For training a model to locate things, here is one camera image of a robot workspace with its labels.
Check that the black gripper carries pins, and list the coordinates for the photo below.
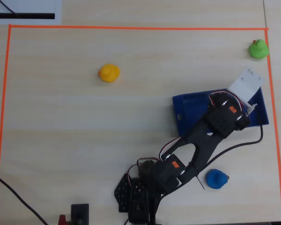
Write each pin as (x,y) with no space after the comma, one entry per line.
(240,118)

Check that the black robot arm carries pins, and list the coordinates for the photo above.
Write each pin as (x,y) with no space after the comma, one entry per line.
(201,140)

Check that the blue plastic box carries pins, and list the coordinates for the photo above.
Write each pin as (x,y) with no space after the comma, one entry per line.
(192,110)

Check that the blue rubber duck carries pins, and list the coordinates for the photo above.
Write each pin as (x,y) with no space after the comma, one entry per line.
(216,179)

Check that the green rubber duck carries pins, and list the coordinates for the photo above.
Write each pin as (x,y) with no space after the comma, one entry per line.
(258,49)

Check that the yellow rubber duck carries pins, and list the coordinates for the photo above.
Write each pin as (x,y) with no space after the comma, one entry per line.
(109,73)

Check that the orange tape strip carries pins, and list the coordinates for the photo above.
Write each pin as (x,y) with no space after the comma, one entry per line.
(2,117)
(277,140)
(140,27)

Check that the black zip tie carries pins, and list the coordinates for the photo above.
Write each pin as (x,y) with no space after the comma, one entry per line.
(200,182)

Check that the white paper with black bar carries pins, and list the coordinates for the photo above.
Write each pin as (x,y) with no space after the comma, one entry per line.
(25,9)

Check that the black camera stand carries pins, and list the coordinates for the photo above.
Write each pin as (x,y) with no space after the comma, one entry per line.
(80,213)

